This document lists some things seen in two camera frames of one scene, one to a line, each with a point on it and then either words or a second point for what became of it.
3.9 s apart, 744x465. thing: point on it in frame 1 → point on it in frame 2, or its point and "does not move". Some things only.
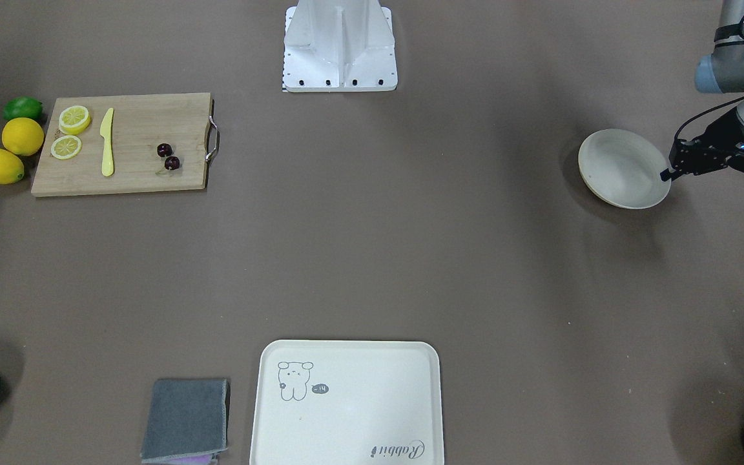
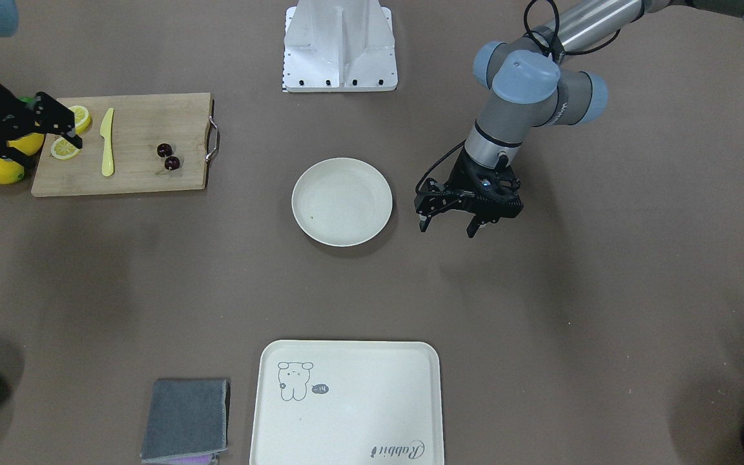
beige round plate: x=624 y=168 → x=341 y=201
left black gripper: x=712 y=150 → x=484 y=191
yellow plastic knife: x=107 y=165 does not move
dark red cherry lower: x=172 y=163 does not move
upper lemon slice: x=73 y=119 does not move
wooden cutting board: x=121 y=143 does not move
